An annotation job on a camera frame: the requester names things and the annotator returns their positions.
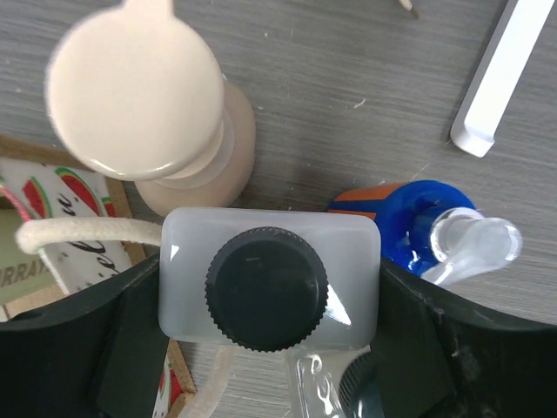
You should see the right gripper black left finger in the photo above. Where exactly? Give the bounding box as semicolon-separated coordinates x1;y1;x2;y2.
1;255;169;417

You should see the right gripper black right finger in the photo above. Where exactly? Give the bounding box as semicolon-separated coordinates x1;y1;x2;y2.
339;259;557;418

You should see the blue orange spray bottle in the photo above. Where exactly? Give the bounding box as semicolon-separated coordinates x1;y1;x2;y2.
328;180;523;287

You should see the clear bottle black cap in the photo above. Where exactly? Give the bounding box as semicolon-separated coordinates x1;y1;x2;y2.
285;347;385;418

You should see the beige pump bottle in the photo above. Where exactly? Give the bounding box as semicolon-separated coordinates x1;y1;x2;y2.
44;1;256;216

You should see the white bottle black cap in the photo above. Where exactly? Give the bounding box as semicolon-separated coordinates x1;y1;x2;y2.
158;207;381;352

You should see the white silver clothes rack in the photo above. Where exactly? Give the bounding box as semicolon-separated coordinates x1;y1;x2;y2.
450;0;554;158

